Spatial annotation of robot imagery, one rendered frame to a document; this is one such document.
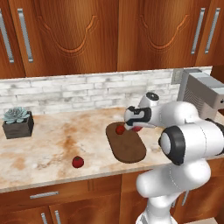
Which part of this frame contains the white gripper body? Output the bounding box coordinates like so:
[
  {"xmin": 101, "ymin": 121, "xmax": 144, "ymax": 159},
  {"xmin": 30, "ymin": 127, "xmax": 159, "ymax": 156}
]
[{"xmin": 123, "ymin": 106, "xmax": 149, "ymax": 130}]

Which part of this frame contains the red bell pepper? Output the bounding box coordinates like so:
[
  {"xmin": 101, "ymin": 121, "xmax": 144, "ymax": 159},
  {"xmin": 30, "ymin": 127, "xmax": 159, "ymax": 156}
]
[{"xmin": 131, "ymin": 125, "xmax": 144, "ymax": 133}]

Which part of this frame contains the brown wooden cutting board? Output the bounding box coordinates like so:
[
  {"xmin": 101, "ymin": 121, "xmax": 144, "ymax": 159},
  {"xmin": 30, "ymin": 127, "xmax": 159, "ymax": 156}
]
[{"xmin": 105, "ymin": 122, "xmax": 148, "ymax": 165}]

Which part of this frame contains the red tomato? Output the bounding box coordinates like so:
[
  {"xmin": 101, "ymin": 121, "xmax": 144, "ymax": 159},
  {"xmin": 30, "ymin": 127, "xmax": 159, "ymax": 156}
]
[{"xmin": 72, "ymin": 156, "xmax": 85, "ymax": 169}]

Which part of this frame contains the small red round vegetable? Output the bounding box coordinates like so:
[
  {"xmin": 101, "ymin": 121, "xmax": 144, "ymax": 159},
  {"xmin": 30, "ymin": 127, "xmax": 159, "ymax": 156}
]
[{"xmin": 115, "ymin": 124, "xmax": 126, "ymax": 136}]

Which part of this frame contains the grey countertop appliance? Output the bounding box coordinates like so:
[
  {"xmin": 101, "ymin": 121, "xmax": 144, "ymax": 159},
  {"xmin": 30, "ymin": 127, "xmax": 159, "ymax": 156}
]
[{"xmin": 176, "ymin": 68, "xmax": 224, "ymax": 121}]

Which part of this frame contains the carved wooden upper cupboard door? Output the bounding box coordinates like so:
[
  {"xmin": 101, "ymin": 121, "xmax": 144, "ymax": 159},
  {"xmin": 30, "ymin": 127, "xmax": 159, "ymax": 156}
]
[
  {"xmin": 8, "ymin": 0, "xmax": 120, "ymax": 78},
  {"xmin": 116, "ymin": 0, "xmax": 212, "ymax": 73}
]

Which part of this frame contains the wooden lower cupboard door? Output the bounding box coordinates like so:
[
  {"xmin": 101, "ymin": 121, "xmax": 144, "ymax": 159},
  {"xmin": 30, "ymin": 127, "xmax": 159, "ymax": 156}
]
[
  {"xmin": 171, "ymin": 157, "xmax": 224, "ymax": 224},
  {"xmin": 0, "ymin": 206, "xmax": 50, "ymax": 224},
  {"xmin": 118, "ymin": 194, "xmax": 151, "ymax": 224},
  {"xmin": 48, "ymin": 192, "xmax": 123, "ymax": 224}
]

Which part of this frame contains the wooden drawer front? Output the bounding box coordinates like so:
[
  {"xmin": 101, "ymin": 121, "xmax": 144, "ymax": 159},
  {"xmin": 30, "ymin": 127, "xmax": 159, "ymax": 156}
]
[{"xmin": 0, "ymin": 178, "xmax": 90, "ymax": 214}]

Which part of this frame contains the succulent in dark wooden pot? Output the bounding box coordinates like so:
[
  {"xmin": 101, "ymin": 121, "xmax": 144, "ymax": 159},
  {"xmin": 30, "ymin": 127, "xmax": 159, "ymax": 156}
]
[{"xmin": 2, "ymin": 106, "xmax": 35, "ymax": 140}]

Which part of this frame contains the grey wall outlet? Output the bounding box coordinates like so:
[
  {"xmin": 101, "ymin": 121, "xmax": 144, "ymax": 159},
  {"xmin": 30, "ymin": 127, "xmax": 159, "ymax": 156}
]
[{"xmin": 171, "ymin": 68, "xmax": 185, "ymax": 86}]

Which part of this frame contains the silver lower cupboard handle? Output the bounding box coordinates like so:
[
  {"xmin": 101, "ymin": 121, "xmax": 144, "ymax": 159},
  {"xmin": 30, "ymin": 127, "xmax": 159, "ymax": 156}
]
[
  {"xmin": 53, "ymin": 209, "xmax": 62, "ymax": 224},
  {"xmin": 181, "ymin": 190, "xmax": 190, "ymax": 207},
  {"xmin": 40, "ymin": 212, "xmax": 49, "ymax": 224}
]

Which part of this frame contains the silver cupboard handle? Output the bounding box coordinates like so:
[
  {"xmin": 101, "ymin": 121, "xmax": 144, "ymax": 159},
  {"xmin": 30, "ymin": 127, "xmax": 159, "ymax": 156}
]
[
  {"xmin": 204, "ymin": 7, "xmax": 221, "ymax": 55},
  {"xmin": 181, "ymin": 190, "xmax": 190, "ymax": 207},
  {"xmin": 40, "ymin": 212, "xmax": 49, "ymax": 224},
  {"xmin": 191, "ymin": 7, "xmax": 207, "ymax": 56},
  {"xmin": 53, "ymin": 209, "xmax": 62, "ymax": 224},
  {"xmin": 17, "ymin": 8, "xmax": 34, "ymax": 63},
  {"xmin": 0, "ymin": 8, "xmax": 15, "ymax": 64}
]

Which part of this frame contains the silver upper cupboard handle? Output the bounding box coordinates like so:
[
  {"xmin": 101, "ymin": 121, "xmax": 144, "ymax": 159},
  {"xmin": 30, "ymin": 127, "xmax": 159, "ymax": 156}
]
[
  {"xmin": 0, "ymin": 8, "xmax": 15, "ymax": 64},
  {"xmin": 204, "ymin": 7, "xmax": 221, "ymax": 55},
  {"xmin": 17, "ymin": 8, "xmax": 34, "ymax": 63},
  {"xmin": 191, "ymin": 7, "xmax": 207, "ymax": 56}
]

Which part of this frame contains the silver drawer handle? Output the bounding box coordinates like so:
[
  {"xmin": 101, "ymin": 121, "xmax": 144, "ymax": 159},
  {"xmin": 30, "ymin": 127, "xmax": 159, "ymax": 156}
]
[{"xmin": 29, "ymin": 191, "xmax": 60, "ymax": 200}]

